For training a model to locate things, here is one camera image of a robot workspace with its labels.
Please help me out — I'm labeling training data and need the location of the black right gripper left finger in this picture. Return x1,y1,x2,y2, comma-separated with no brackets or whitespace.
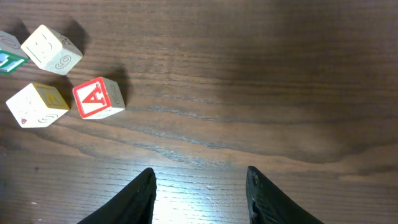
78,167,157,224

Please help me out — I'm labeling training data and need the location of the white block green side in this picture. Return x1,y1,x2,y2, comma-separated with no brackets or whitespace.
0,31,29,74

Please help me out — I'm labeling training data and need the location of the white block teal side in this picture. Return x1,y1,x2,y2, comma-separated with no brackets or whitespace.
21,24,83,75

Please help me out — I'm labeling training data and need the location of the red letter A block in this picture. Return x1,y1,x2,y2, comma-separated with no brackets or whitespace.
72,77,126,119

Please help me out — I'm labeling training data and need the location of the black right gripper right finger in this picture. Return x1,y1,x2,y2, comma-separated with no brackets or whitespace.
246,166,322,224

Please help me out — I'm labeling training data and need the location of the yellow topped wooden block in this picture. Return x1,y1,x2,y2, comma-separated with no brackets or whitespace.
6,83,69,128

